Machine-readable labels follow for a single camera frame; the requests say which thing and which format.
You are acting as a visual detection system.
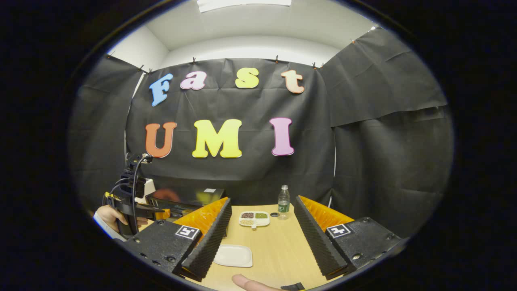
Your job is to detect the white plate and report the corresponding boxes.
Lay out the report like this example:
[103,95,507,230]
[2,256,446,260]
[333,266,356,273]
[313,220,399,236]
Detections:
[213,244,253,268]

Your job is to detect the white toaster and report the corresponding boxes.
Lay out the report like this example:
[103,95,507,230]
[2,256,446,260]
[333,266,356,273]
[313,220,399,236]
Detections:
[135,178,157,205]

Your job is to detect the large ceiling light panel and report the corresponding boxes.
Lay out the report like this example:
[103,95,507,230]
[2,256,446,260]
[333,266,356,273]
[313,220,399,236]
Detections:
[197,0,292,13]

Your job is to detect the clear plastic water bottle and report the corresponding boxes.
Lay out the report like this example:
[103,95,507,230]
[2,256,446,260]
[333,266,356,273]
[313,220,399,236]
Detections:
[277,185,291,220]

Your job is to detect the black cable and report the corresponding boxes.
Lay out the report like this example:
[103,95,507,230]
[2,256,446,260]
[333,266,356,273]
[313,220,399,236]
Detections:
[130,155,154,213]

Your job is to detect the white divided spice dish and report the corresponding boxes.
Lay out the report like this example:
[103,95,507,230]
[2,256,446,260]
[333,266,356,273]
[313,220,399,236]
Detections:
[239,211,270,230]

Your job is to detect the black backdrop cloth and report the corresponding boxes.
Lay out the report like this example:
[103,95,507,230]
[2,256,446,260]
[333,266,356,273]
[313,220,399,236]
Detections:
[68,26,455,240]

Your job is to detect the black electric oven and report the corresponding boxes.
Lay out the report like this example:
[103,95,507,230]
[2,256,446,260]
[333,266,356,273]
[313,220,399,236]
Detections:
[145,187,229,237]

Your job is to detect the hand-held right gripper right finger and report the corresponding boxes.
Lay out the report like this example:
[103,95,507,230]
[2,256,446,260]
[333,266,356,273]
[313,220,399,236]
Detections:
[294,195,408,280]

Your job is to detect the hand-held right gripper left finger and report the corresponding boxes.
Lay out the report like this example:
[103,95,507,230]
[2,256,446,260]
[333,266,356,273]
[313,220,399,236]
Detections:
[117,197,233,282]

